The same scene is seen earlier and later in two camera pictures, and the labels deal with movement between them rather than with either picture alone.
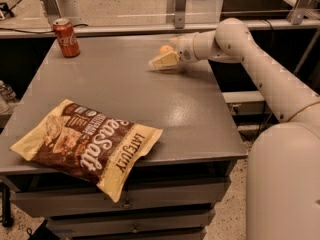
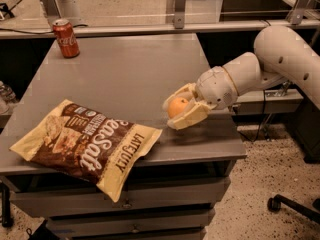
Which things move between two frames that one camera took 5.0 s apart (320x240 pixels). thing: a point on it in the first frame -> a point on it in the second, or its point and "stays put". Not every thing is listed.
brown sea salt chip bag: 87,145 stays put
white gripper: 184,48 -> 214,86
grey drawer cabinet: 178,181 stays put
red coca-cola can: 66,37 stays put
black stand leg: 7,220 stays put
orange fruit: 165,49 -> 176,106
